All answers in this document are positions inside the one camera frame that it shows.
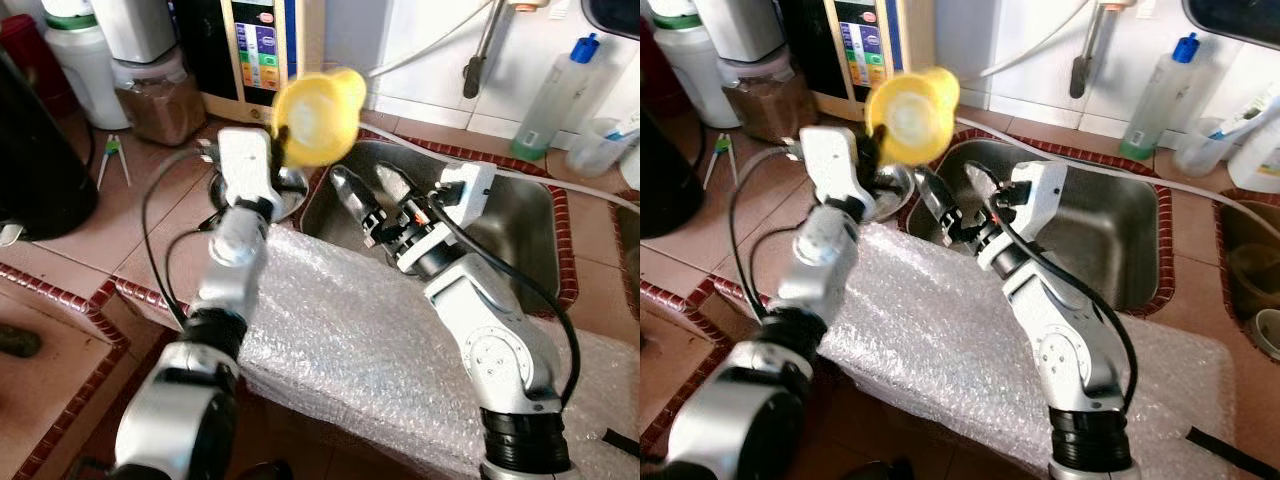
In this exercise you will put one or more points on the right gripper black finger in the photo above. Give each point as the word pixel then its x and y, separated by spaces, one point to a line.
pixel 985 185
pixel 355 205
pixel 940 205
pixel 397 188

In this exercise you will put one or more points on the round steel bowl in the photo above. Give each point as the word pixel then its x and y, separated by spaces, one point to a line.
pixel 898 190
pixel 292 190

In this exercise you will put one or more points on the yellow plastic lid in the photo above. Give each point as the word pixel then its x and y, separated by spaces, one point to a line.
pixel 912 115
pixel 320 118

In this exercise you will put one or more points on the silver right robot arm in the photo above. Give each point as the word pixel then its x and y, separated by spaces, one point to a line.
pixel 500 350
pixel 1070 350

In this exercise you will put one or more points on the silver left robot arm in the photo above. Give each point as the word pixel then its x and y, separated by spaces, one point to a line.
pixel 230 250
pixel 830 255

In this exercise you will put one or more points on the cream water ionizer appliance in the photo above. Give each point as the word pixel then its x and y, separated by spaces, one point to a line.
pixel 865 50
pixel 255 55

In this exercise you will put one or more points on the empty steel sink basin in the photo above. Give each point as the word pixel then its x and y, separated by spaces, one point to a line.
pixel 510 225
pixel 1110 230

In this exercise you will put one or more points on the clear bubble wrap sheet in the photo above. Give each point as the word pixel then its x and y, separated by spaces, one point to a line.
pixel 940 340
pixel 350 340

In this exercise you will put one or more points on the clear jar brown contents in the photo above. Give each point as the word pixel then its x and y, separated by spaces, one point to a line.
pixel 160 105
pixel 768 102

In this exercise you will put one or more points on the small green white tongs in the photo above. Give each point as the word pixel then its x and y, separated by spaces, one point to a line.
pixel 113 160
pixel 722 160

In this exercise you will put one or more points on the steel faucet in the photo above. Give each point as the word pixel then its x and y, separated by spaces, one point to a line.
pixel 1092 50
pixel 485 50

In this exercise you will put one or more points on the clear bottle blue cap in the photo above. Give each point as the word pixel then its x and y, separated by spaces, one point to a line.
pixel 1160 105
pixel 555 105

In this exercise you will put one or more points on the white plastic canister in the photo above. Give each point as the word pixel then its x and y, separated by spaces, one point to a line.
pixel 740 28
pixel 138 28

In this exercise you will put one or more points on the clear plastic cup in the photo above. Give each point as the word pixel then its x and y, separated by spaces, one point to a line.
pixel 1200 150
pixel 595 150

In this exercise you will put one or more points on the black kettle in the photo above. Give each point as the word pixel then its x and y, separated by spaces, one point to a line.
pixel 662 180
pixel 40 160

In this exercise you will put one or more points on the white detergent bottle green label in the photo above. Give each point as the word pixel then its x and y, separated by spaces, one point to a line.
pixel 632 165
pixel 1258 155

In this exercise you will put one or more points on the dark red container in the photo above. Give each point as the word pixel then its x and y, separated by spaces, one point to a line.
pixel 660 65
pixel 22 50

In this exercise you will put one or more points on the black hanging pan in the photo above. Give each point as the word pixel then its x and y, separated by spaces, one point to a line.
pixel 615 15
pixel 1235 18

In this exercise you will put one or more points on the white ceramic cup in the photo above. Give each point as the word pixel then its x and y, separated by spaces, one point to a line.
pixel 1268 335

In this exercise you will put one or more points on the long black tape strip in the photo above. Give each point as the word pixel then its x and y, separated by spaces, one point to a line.
pixel 622 443
pixel 1235 453

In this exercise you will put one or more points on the dark oblong object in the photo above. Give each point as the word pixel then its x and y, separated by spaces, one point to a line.
pixel 18 340

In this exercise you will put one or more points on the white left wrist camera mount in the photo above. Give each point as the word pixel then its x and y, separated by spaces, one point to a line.
pixel 835 165
pixel 245 165

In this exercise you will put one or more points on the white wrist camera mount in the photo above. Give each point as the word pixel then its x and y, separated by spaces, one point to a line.
pixel 470 190
pixel 835 165
pixel 245 165
pixel 1040 190

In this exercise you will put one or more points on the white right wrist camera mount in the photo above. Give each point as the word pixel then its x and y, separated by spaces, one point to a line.
pixel 1040 190
pixel 470 190

